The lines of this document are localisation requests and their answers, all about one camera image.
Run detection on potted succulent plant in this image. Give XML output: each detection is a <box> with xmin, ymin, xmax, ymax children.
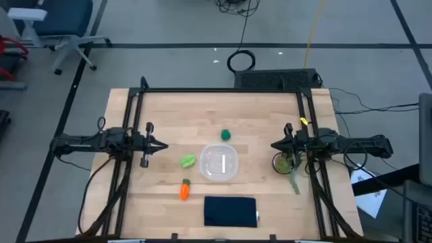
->
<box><xmin>271</xmin><ymin>151</ymin><xmax>302</xmax><ymax>196</ymax></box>

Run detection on black metal table frame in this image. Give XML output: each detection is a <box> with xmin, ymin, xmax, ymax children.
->
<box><xmin>80</xmin><ymin>76</ymin><xmax>364</xmax><ymax>239</ymax></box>

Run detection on grey monitor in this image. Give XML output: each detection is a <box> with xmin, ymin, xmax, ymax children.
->
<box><xmin>418</xmin><ymin>92</ymin><xmax>432</xmax><ymax>186</ymax></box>

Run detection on blue office chair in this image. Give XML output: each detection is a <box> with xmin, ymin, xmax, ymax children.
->
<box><xmin>6</xmin><ymin>0</ymin><xmax>113</xmax><ymax>76</ymax></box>

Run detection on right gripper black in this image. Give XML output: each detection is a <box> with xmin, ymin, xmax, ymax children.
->
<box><xmin>271</xmin><ymin>123</ymin><xmax>308</xmax><ymax>166</ymax></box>

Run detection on white paper sheet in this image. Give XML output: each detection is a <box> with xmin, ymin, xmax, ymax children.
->
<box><xmin>350</xmin><ymin>163</ymin><xmax>388</xmax><ymax>219</ymax></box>

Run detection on coiled black cable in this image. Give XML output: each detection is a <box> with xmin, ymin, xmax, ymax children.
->
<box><xmin>226</xmin><ymin>0</ymin><xmax>257</xmax><ymax>74</ymax></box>

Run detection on light green toy vegetable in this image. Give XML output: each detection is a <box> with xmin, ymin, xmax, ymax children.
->
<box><xmin>179</xmin><ymin>154</ymin><xmax>197</xmax><ymax>169</ymax></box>

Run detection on thin black floor cables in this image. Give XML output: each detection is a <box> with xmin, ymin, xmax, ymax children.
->
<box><xmin>329</xmin><ymin>86</ymin><xmax>420</xmax><ymax>115</ymax></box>

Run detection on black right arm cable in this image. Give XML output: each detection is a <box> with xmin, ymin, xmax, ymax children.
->
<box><xmin>343</xmin><ymin>141</ymin><xmax>369</xmax><ymax>172</ymax></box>

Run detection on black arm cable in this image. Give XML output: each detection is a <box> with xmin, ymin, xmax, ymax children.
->
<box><xmin>343</xmin><ymin>141</ymin><xmax>369</xmax><ymax>172</ymax></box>
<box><xmin>77</xmin><ymin>157</ymin><xmax>114</xmax><ymax>236</ymax></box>

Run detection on yellow hanging cable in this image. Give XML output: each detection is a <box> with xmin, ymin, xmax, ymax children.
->
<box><xmin>303</xmin><ymin>0</ymin><xmax>327</xmax><ymax>68</ymax></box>

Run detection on clear plastic tupperware container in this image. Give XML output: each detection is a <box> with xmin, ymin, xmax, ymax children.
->
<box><xmin>199</xmin><ymin>142</ymin><xmax>239</xmax><ymax>182</ymax></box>

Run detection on red tube frame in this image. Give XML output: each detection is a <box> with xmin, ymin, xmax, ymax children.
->
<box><xmin>0</xmin><ymin>35</ymin><xmax>30</xmax><ymax>82</ymax></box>

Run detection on folded navy blue cloth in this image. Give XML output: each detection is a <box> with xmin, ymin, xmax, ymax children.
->
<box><xmin>203</xmin><ymin>196</ymin><xmax>259</xmax><ymax>228</ymax></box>

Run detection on black computer case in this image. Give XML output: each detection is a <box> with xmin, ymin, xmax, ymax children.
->
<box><xmin>234</xmin><ymin>68</ymin><xmax>321</xmax><ymax>90</ymax></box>

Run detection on dark keyboard desk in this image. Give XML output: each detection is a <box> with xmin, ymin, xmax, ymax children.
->
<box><xmin>402</xmin><ymin>180</ymin><xmax>432</xmax><ymax>243</ymax></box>

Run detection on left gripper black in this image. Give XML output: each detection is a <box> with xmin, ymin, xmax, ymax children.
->
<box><xmin>130</xmin><ymin>121</ymin><xmax>169</xmax><ymax>169</ymax></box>

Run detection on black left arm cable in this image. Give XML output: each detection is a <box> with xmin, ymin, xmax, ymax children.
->
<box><xmin>77</xmin><ymin>157</ymin><xmax>114</xmax><ymax>236</ymax></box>

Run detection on orange toy carrot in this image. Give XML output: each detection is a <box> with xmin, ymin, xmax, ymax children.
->
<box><xmin>180</xmin><ymin>178</ymin><xmax>192</xmax><ymax>201</ymax></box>

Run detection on tangled black cable bundle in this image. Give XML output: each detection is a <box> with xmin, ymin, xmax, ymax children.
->
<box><xmin>214</xmin><ymin>0</ymin><xmax>261</xmax><ymax>16</ymax></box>

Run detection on black slanted bar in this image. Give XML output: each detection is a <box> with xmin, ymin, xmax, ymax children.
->
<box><xmin>352</xmin><ymin>164</ymin><xmax>420</xmax><ymax>197</ymax></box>

